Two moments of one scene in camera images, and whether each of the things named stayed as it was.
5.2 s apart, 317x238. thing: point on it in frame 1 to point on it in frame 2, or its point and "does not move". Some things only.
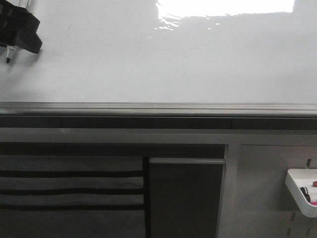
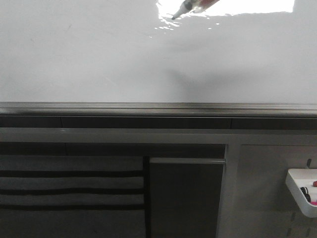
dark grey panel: [185, 197] does not move
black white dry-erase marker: [7, 59] to [195, 6]
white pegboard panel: [265, 207] does not move
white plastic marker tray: [296, 178] does not move
